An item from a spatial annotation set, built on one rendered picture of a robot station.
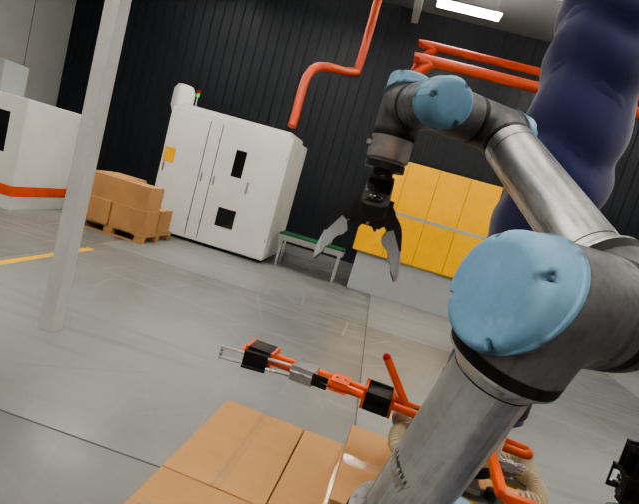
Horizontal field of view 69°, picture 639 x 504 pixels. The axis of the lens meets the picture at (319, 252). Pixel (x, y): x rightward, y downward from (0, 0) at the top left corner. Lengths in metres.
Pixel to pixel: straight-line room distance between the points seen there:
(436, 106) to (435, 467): 0.47
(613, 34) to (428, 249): 7.40
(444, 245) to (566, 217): 7.89
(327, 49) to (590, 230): 11.76
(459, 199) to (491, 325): 8.09
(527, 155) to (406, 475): 0.45
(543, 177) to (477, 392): 0.32
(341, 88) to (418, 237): 4.98
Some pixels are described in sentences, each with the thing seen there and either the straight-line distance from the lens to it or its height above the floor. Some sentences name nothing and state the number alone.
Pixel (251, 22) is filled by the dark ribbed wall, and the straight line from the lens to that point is 12.82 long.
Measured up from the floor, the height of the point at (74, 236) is 0.78.
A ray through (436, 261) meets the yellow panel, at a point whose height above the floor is 0.93.
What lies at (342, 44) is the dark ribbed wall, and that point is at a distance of 12.29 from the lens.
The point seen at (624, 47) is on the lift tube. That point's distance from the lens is 1.24.
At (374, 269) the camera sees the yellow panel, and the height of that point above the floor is 0.46.
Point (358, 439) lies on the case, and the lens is 1.53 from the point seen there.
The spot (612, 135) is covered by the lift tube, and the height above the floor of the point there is 1.92.
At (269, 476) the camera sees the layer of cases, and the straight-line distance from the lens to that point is 1.97.
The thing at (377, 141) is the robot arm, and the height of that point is 1.75.
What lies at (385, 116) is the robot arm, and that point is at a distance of 0.83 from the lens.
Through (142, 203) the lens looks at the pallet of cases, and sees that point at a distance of 7.77.
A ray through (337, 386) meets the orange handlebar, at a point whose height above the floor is 1.14.
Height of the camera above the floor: 1.65
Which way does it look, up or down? 8 degrees down
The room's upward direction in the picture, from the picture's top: 16 degrees clockwise
